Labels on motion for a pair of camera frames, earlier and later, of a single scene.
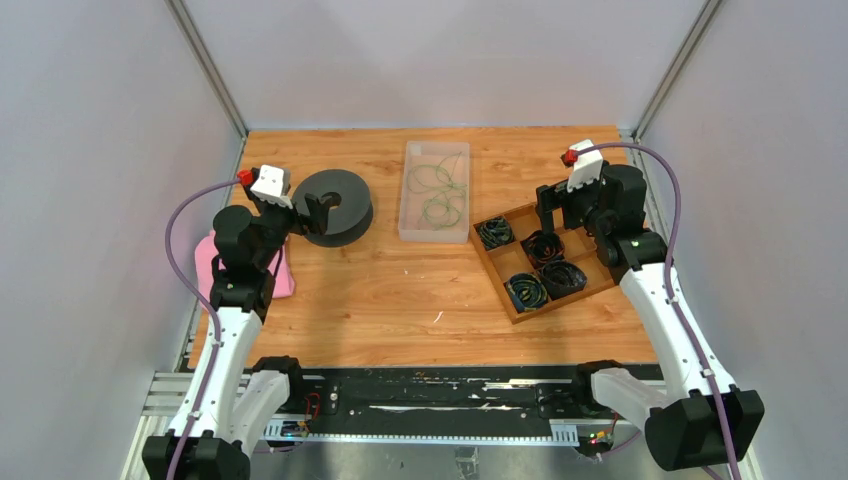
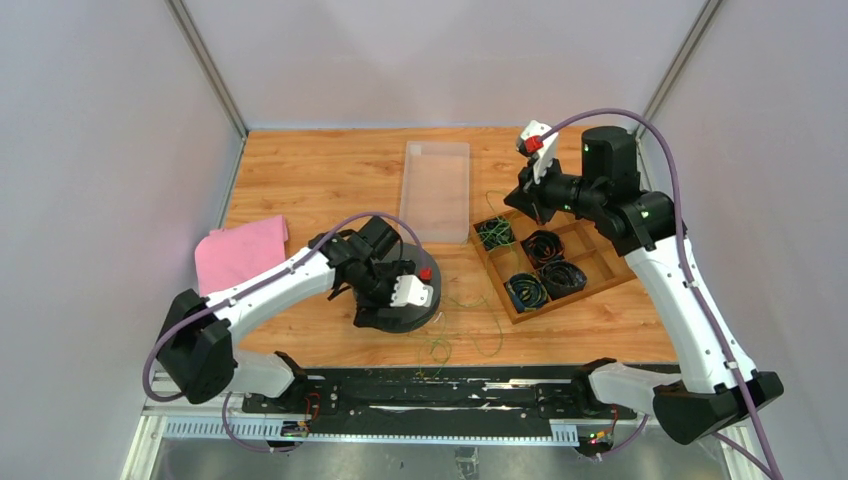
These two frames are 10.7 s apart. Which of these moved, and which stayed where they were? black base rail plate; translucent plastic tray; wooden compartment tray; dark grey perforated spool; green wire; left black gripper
Moved: green wire; left black gripper; dark grey perforated spool
Stayed: black base rail plate; translucent plastic tray; wooden compartment tray
